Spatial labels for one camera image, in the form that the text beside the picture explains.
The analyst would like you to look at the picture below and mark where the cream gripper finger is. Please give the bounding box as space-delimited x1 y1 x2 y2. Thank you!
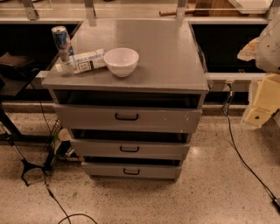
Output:
241 73 280 130

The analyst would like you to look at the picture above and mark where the grey top drawer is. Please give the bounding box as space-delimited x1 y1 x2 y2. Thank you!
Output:
54 104 202 133

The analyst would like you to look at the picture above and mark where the grey drawer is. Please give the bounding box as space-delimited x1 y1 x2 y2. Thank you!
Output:
54 104 202 133
71 139 189 160
81 162 181 180

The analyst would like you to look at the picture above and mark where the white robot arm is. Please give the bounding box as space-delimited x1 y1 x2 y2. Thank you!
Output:
237 12 280 130

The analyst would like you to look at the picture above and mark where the grey drawer cabinet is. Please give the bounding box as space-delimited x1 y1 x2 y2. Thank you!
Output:
43 19 208 169

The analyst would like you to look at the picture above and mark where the grey bottom drawer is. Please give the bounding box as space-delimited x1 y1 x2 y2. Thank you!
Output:
81 162 181 180

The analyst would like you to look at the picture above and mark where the grey middle drawer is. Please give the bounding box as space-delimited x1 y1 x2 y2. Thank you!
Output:
71 139 189 160

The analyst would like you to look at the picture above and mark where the white ceramic bowl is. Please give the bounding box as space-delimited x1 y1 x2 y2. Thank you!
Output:
103 48 139 77

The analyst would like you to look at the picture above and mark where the white plastic bottle with label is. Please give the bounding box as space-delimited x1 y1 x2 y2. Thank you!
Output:
55 49 107 74

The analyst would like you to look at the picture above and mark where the blue silver drink can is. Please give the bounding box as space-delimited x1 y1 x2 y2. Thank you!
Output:
52 26 74 62

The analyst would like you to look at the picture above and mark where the black tripod stand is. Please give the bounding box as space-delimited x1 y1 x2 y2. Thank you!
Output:
0 122 47 187

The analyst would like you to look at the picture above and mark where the black side table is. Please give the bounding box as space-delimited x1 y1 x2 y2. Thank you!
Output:
0 52 52 143

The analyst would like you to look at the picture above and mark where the black floor cable right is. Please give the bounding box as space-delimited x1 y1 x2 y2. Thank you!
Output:
222 82 280 209

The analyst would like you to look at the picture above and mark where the black floor cable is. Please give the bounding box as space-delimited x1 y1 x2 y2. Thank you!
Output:
30 84 98 224
222 82 280 209

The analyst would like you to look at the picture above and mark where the wire basket with items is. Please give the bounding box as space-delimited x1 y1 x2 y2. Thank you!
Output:
51 119 81 162

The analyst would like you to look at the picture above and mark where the black floor cable left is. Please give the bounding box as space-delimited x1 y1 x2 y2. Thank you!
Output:
30 84 98 224

